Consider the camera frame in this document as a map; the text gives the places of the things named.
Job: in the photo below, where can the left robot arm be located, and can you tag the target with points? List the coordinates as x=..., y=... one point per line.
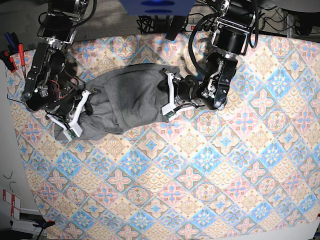
x=232, y=23

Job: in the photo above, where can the grey T-shirt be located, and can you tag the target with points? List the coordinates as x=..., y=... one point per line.
x=126, y=98

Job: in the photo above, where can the red white label tag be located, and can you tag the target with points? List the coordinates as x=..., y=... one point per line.
x=10, y=204

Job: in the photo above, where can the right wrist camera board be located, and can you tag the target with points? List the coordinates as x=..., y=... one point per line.
x=70, y=134

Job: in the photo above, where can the black red clamp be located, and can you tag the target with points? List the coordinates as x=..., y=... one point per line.
x=8, y=61

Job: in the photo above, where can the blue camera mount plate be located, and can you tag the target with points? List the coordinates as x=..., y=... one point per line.
x=158, y=7

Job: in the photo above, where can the red handled screwdriver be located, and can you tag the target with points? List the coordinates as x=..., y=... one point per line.
x=22, y=59

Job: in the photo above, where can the blue handled pliers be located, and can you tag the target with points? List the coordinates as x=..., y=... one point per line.
x=13, y=43

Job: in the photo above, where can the black bottom clamp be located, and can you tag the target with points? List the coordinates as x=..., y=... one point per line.
x=37, y=227

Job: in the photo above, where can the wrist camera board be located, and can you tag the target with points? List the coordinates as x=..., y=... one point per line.
x=70, y=134
x=171, y=116

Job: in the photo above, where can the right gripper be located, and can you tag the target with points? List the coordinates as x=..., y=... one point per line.
x=67, y=114

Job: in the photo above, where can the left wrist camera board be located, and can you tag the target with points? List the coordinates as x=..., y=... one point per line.
x=171, y=116

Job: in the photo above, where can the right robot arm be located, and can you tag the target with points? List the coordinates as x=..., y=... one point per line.
x=48, y=86

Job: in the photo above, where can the patterned tablecloth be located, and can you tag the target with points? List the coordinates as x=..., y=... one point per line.
x=252, y=167

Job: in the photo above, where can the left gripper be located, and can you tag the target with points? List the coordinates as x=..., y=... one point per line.
x=181, y=92

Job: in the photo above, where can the white power strip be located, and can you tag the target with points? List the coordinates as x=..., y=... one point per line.
x=190, y=27

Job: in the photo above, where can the black centre bracket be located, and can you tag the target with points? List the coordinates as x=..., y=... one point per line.
x=175, y=27

